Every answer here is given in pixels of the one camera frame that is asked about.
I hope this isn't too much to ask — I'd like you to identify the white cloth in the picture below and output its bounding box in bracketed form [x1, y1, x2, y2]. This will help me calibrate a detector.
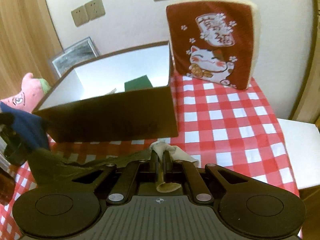
[150, 140, 199, 193]

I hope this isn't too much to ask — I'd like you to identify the olive grey cloth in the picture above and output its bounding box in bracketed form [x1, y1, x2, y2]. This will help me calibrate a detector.
[27, 148, 151, 186]

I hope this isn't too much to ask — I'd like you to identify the dark blue cloth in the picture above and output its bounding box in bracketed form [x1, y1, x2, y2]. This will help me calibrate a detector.
[1, 102, 50, 151]

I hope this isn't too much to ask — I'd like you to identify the green scouring sponge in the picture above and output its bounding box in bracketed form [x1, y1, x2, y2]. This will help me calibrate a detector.
[124, 75, 153, 92]

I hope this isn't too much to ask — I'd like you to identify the red white checkered tablecloth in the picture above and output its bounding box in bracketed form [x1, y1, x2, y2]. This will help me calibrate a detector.
[1, 75, 299, 239]

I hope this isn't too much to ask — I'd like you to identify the brown cardboard box white inside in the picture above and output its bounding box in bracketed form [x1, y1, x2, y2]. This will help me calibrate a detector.
[33, 41, 178, 142]

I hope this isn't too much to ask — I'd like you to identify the glass jar green lid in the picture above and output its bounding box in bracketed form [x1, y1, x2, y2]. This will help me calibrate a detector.
[1, 125, 27, 166]

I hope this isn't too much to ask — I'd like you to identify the wooden door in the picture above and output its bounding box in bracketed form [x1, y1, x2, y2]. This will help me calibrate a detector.
[290, 0, 319, 126]

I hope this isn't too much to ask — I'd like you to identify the pink plush toy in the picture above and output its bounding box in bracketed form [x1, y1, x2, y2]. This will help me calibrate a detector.
[1, 73, 51, 113]

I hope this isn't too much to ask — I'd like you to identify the glass sand art frame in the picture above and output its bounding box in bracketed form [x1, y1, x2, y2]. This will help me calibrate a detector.
[48, 37, 99, 79]

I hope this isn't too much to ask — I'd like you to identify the beige wall socket left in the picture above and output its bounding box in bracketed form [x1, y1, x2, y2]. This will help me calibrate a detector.
[71, 5, 89, 27]

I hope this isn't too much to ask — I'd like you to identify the beige wall socket middle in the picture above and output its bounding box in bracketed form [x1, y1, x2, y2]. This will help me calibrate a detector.
[85, 0, 105, 21]

